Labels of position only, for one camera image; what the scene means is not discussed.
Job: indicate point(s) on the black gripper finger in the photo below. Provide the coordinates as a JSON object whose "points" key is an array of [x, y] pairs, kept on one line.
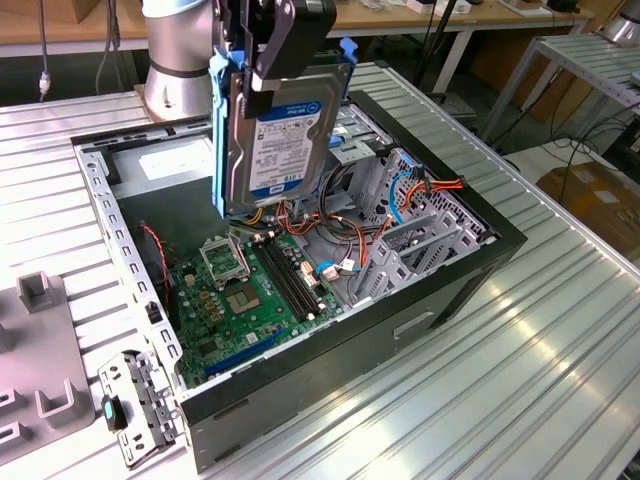
{"points": [[231, 25], [260, 95]]}

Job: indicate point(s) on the hard disk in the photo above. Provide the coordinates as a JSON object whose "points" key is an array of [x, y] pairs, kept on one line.
{"points": [[280, 150]]}

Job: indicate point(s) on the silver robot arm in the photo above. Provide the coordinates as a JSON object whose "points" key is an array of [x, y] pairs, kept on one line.
{"points": [[175, 50]]}

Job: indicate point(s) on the grey metal disk bay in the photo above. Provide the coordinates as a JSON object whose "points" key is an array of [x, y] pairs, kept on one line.
{"points": [[440, 235]]}

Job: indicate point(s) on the blue plastic drive latch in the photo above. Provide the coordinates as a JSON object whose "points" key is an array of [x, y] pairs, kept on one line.
{"points": [[339, 140]]}

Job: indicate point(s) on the grey power supply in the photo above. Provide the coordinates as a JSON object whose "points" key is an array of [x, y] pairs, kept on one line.
{"points": [[160, 210]]}

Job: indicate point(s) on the black RAM slot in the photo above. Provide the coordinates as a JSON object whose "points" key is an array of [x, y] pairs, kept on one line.
{"points": [[281, 280], [297, 276], [292, 278], [286, 279]]}

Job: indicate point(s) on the CPU socket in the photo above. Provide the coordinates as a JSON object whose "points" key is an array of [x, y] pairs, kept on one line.
{"points": [[242, 300]]}

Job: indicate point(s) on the green motherboard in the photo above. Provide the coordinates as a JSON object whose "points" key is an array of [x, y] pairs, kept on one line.
{"points": [[195, 320]]}

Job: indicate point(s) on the blue expansion slot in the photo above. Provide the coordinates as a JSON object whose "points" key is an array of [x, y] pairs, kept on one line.
{"points": [[245, 352]]}

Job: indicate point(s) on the black open PC case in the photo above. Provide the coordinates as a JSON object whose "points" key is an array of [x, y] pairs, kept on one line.
{"points": [[325, 370]]}

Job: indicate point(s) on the metal slat side table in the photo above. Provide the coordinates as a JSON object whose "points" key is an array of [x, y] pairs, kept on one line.
{"points": [[580, 57]]}

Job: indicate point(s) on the grey parts rack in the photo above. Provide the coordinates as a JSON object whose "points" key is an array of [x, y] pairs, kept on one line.
{"points": [[45, 350]]}

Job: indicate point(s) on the black teal latch tab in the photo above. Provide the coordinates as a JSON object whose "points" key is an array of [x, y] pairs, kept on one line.
{"points": [[112, 412]]}

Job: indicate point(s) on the brown cardboard box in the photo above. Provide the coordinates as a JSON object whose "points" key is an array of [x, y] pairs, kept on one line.
{"points": [[595, 205]]}

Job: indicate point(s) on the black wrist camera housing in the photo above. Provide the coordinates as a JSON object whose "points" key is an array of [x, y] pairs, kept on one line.
{"points": [[315, 35]]}

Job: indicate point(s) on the grey card retention bracket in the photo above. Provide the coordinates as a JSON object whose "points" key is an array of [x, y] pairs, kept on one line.
{"points": [[145, 400]]}

